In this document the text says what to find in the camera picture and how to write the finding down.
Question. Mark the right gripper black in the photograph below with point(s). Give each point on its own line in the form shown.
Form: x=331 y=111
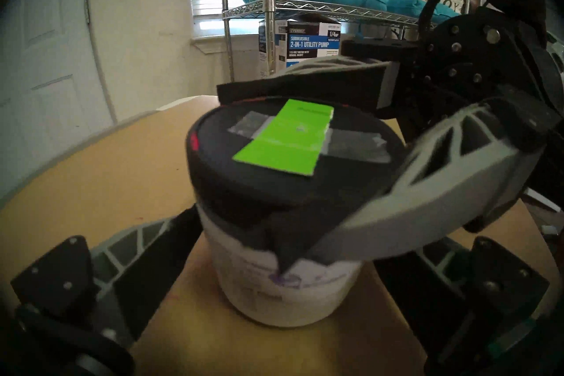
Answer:
x=462 y=66

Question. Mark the white panel door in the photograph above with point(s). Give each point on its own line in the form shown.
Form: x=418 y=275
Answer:
x=44 y=49

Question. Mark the black lid with green tape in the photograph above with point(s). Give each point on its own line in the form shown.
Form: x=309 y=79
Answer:
x=229 y=185

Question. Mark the utility pump cardboard box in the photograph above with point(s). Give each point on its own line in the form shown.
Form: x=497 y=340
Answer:
x=308 y=42

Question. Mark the white window sill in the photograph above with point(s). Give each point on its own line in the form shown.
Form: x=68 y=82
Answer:
x=211 y=44

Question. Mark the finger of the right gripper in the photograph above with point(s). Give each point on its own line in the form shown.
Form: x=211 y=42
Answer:
x=317 y=82

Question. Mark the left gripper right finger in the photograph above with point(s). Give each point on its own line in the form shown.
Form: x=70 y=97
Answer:
x=476 y=291

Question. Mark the white paint jar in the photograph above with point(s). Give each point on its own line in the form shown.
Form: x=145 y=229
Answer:
x=264 y=287

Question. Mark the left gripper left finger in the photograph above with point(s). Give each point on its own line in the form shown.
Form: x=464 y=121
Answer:
x=141 y=274

